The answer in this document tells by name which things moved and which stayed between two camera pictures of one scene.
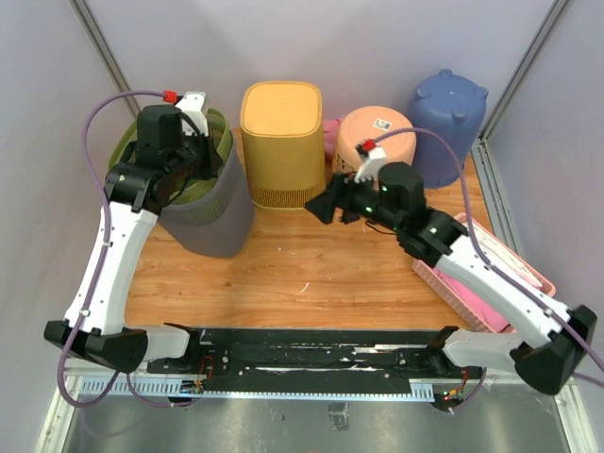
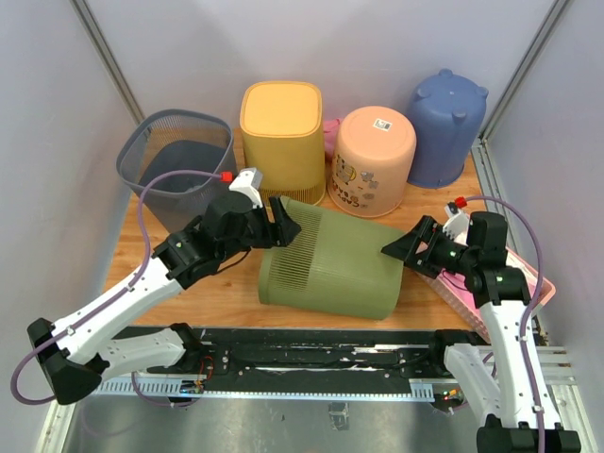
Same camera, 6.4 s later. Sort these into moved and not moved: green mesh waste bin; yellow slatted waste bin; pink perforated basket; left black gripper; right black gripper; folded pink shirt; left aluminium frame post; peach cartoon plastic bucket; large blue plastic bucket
Moved: green mesh waste bin; left black gripper; right black gripper
Not moved: pink perforated basket; large blue plastic bucket; folded pink shirt; left aluminium frame post; yellow slatted waste bin; peach cartoon plastic bucket
